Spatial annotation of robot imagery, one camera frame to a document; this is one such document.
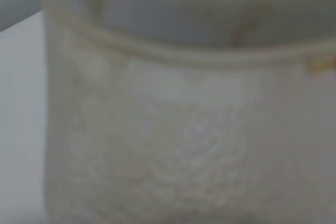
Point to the drink bottle with pink label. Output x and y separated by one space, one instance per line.
190 111

